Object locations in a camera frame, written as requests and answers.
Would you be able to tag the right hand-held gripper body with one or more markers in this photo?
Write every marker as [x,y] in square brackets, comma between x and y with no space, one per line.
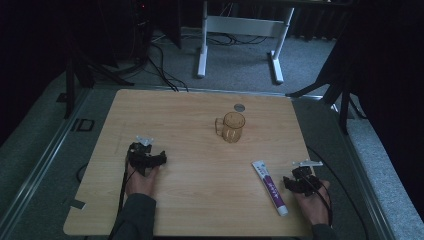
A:
[305,180]

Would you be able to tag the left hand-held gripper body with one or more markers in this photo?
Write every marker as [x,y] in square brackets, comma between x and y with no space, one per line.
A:
[144,158]

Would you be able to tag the white purple toothpaste tube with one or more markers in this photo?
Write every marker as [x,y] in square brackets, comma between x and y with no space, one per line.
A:
[270,187]

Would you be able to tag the amber transparent cup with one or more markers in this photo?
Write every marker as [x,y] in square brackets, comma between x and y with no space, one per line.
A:
[232,128]

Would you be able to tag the person's left hand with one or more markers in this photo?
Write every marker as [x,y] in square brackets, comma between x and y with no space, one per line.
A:
[141,185]

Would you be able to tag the person's right hand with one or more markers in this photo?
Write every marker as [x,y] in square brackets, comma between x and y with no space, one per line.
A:
[313,208]

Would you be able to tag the grey tape piece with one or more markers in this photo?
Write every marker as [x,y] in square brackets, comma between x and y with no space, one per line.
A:
[76,203]

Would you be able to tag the small grey coin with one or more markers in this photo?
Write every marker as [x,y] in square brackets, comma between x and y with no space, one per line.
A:
[239,107]

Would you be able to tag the black metal stand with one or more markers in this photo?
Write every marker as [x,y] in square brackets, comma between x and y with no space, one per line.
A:
[70,86]
[335,90]

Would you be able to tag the black curtain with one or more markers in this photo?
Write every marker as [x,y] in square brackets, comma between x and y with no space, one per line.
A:
[386,86]

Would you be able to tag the black computer tower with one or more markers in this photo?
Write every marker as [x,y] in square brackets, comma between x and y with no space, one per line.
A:
[141,31]

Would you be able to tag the aluminium floor rail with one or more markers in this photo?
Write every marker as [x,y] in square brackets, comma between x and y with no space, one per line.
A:
[368,186]
[41,163]

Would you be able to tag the white desk frame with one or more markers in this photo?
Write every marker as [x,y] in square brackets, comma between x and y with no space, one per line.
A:
[240,26]

